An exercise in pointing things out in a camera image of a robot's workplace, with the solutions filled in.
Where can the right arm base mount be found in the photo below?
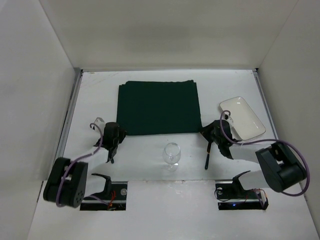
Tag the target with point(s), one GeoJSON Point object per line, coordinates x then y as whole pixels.
{"type": "Point", "coordinates": [231, 196]}

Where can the right aluminium table rail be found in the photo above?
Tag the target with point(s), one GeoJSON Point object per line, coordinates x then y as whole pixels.
{"type": "Point", "coordinates": [262, 94]}

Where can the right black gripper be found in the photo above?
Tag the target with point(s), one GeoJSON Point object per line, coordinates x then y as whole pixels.
{"type": "Point", "coordinates": [210, 139]}

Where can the white rectangular plate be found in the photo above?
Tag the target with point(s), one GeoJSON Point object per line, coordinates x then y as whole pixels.
{"type": "Point", "coordinates": [245, 122]}

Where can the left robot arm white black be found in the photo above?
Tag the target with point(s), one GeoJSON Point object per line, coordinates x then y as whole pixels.
{"type": "Point", "coordinates": [72, 180]}

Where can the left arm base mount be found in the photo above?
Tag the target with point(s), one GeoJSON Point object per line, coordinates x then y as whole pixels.
{"type": "Point", "coordinates": [103, 194]}

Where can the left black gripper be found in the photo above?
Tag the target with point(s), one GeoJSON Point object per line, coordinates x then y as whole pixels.
{"type": "Point", "coordinates": [112, 149]}

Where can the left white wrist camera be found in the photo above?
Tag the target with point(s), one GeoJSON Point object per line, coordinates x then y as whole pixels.
{"type": "Point", "coordinates": [99, 123]}

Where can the gold knife black handle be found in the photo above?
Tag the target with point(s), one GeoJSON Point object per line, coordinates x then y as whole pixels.
{"type": "Point", "coordinates": [207, 157]}

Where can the dark green cloth napkin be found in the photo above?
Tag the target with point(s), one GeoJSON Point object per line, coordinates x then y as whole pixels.
{"type": "Point", "coordinates": [158, 108]}

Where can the aluminium table rail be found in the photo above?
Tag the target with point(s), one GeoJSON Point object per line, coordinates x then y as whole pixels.
{"type": "Point", "coordinates": [68, 115]}
{"type": "Point", "coordinates": [262, 94]}

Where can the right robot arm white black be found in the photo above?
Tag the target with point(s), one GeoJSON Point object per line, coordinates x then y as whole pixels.
{"type": "Point", "coordinates": [281, 164]}

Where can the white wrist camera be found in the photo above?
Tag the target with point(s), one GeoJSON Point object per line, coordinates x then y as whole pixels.
{"type": "Point", "coordinates": [99, 123]}
{"type": "Point", "coordinates": [229, 119]}

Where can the left aluminium table rail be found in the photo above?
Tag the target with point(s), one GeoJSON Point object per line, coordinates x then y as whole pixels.
{"type": "Point", "coordinates": [68, 115]}

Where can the clear wine glass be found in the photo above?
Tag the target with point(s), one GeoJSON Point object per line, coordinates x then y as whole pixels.
{"type": "Point", "coordinates": [172, 155]}

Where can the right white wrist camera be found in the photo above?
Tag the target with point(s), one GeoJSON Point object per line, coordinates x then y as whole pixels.
{"type": "Point", "coordinates": [229, 119]}

